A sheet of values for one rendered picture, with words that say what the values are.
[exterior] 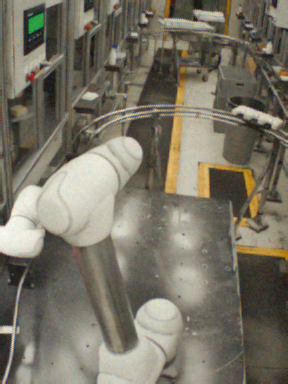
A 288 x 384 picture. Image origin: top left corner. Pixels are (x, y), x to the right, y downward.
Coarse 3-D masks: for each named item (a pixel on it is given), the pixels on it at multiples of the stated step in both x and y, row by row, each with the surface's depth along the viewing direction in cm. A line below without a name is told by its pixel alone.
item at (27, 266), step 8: (56, 168) 229; (8, 256) 167; (8, 264) 165; (16, 264) 165; (24, 264) 165; (32, 264) 166; (16, 272) 167; (24, 272) 160; (16, 280) 170; (32, 288) 171
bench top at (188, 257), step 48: (144, 192) 242; (48, 240) 199; (144, 240) 206; (192, 240) 209; (0, 288) 170; (48, 288) 173; (144, 288) 178; (192, 288) 180; (0, 336) 149; (48, 336) 152; (96, 336) 154; (192, 336) 158; (240, 336) 159
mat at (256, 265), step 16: (240, 256) 305; (256, 256) 306; (272, 256) 307; (240, 272) 290; (256, 272) 291; (272, 272) 292; (240, 288) 276; (256, 288) 277; (272, 288) 278; (256, 304) 264; (272, 304) 265; (256, 320) 252; (272, 320) 253; (256, 336) 241; (272, 336) 242; (256, 352) 231; (272, 352) 231; (256, 368) 221; (272, 368) 221
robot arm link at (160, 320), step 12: (156, 300) 137; (144, 312) 133; (156, 312) 131; (168, 312) 132; (144, 324) 130; (156, 324) 129; (168, 324) 130; (180, 324) 134; (156, 336) 129; (168, 336) 130; (180, 336) 137; (168, 348) 129; (168, 360) 140
